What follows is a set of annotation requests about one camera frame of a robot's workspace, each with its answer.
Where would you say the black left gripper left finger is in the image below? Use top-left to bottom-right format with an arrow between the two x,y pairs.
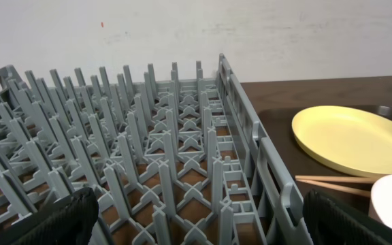
0,187 -> 99,245

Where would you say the upper wooden chopstick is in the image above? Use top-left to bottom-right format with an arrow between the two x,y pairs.
295,176 -> 378,184

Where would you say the dark brown serving tray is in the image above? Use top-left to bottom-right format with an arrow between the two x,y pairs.
259,105 -> 392,214

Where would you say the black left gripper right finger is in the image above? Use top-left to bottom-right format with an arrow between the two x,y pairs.
302,189 -> 392,245

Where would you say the grey plastic dish rack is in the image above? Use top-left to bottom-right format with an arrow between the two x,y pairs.
0,56 -> 312,244

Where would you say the wooden chopstick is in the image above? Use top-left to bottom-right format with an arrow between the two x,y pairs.
295,176 -> 378,184
298,179 -> 371,197

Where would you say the lower wooden chopstick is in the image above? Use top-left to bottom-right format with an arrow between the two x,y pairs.
298,179 -> 371,197

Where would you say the yellow round plate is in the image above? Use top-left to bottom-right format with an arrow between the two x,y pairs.
291,105 -> 392,177

